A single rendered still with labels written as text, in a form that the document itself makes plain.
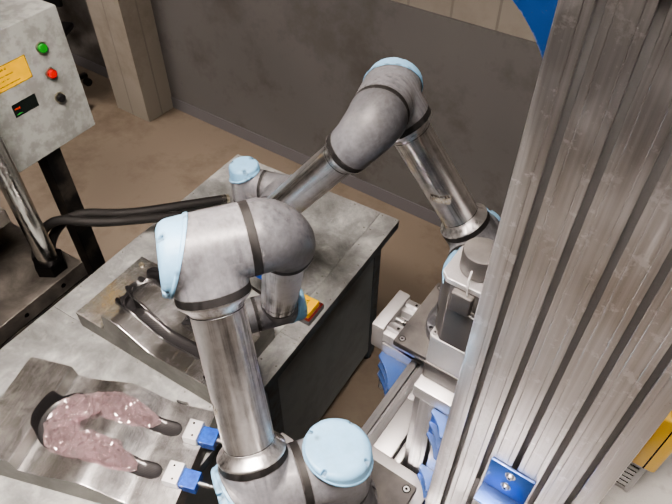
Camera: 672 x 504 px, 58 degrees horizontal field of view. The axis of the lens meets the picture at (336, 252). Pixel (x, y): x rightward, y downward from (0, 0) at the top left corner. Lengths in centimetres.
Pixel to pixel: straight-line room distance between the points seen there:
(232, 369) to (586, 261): 53
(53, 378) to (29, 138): 74
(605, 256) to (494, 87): 207
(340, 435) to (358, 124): 55
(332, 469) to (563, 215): 57
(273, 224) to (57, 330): 116
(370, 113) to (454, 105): 171
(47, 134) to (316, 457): 139
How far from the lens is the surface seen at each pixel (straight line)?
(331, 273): 190
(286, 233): 88
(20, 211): 194
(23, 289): 211
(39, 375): 171
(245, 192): 150
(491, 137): 282
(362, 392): 258
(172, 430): 159
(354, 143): 113
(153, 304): 173
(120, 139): 404
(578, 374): 82
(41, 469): 161
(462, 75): 275
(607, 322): 74
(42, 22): 198
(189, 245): 86
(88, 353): 185
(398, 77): 122
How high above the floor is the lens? 221
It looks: 46 degrees down
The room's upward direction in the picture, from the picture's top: straight up
